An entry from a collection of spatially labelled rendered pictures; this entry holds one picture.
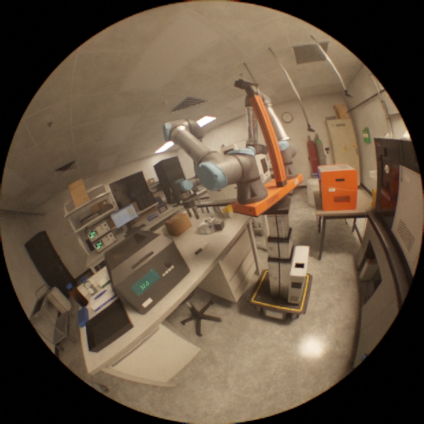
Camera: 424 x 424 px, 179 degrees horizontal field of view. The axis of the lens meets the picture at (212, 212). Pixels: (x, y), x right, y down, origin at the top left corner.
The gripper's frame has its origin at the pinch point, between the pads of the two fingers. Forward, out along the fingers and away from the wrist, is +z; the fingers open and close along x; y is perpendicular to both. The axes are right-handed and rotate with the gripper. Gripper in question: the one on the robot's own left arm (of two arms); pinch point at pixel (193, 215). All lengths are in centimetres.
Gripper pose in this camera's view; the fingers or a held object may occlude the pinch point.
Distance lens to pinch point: 111.6
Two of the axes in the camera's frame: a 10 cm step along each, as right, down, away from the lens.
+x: 5.7, 0.9, -8.2
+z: 3.2, 8.9, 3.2
